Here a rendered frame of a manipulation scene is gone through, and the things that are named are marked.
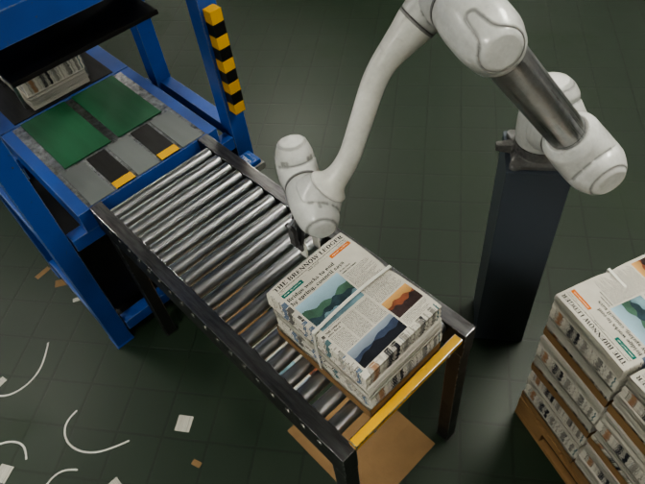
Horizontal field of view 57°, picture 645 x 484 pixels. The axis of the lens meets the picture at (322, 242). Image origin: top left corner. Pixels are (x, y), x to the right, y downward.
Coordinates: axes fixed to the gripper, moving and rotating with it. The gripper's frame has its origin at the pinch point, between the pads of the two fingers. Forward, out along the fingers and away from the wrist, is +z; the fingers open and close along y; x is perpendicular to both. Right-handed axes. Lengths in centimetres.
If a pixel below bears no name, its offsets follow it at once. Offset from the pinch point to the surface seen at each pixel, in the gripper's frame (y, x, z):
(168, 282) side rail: -36.1, 31.8, 13.0
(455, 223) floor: 104, 18, 93
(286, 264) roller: -4.5, 8.8, 13.7
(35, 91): -19, 158, 6
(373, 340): -15.2, -41.5, -10.2
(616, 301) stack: 50, -75, 10
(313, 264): -9.2, -13.1, -10.2
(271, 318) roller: -21.7, -3.6, 13.2
